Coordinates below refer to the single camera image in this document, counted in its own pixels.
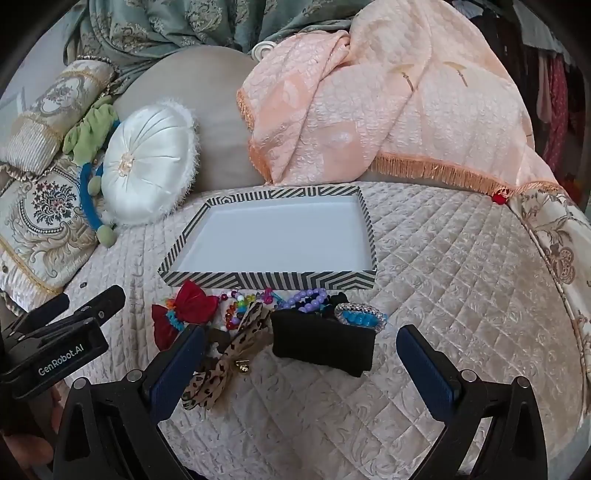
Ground peach fringed blanket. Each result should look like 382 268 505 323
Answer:
236 0 566 198

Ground green patterned curtain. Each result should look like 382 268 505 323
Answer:
78 0 370 79

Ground purple bead bracelet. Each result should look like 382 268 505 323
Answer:
281 287 329 315

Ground turquoise orange bead bracelet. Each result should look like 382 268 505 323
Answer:
164 298 186 330

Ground round white satin cushion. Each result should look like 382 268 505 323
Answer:
99 98 200 227

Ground striped cardboard box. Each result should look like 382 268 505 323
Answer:
158 184 378 291

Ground blue chunky bead bracelet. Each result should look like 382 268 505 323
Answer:
342 311 380 329

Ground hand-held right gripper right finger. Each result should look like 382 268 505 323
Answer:
396 324 549 480

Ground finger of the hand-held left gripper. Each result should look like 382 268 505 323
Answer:
46 285 127 329
16 293 71 330

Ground red satin bow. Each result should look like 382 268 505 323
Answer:
151 281 220 350

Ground floral beige bed cover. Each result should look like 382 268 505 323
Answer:
508 189 591 370

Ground hanging clothes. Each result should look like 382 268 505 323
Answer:
462 0 591 185

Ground floral embroidered cushion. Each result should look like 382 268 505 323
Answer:
0 154 116 297

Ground black scrunchie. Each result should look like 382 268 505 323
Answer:
295 292 352 320

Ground translucent rainbow bead bracelet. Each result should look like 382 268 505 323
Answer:
222 290 260 315

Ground black cloth headband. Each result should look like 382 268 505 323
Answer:
270 308 374 378

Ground person's left hand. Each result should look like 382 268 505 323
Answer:
0 388 64 468

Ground ornate beige bolster cushion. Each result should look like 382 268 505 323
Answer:
0 58 118 176

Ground leopard print bow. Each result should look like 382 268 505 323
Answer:
181 305 274 411

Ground quilted beige bedspread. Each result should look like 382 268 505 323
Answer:
60 182 591 480

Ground brown scrunchie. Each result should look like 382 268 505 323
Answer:
204 327 235 360

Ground green and blue plush toy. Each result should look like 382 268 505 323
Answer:
62 97 122 247

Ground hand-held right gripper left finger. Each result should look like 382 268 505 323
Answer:
52 325 208 480

